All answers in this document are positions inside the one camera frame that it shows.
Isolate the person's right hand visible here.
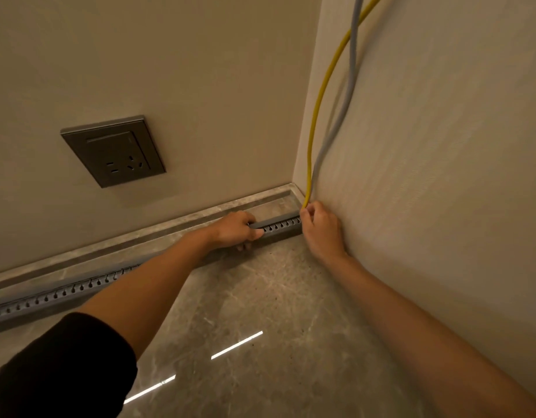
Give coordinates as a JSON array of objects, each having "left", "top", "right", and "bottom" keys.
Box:
[{"left": 300, "top": 201, "right": 349, "bottom": 264}]

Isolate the person's left hand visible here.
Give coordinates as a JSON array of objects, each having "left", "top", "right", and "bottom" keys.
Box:
[{"left": 205, "top": 211, "right": 265, "bottom": 252}]

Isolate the yellow cable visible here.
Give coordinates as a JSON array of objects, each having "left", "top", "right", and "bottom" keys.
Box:
[{"left": 304, "top": 0, "right": 385, "bottom": 209}]

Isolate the grey slotted cable duct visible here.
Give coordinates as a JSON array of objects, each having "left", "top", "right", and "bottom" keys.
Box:
[{"left": 0, "top": 216, "right": 303, "bottom": 335}]

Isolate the person's left forearm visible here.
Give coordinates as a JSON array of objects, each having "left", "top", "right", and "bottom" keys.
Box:
[{"left": 77, "top": 233, "right": 213, "bottom": 361}]

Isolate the person's right forearm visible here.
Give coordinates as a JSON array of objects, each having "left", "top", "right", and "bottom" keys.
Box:
[{"left": 319, "top": 255, "right": 536, "bottom": 418}]

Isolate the grey stone skirting board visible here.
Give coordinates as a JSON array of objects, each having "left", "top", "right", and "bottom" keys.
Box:
[{"left": 0, "top": 183, "right": 306, "bottom": 293}]

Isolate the black sleeve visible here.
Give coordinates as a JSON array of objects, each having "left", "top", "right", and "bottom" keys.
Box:
[{"left": 0, "top": 312, "right": 138, "bottom": 418}]

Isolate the grey cable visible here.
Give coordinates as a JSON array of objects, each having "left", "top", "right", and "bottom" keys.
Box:
[{"left": 312, "top": 0, "right": 365, "bottom": 188}]

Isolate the grey wall power socket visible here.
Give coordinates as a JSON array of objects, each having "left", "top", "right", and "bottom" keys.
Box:
[{"left": 61, "top": 116, "right": 167, "bottom": 189}]

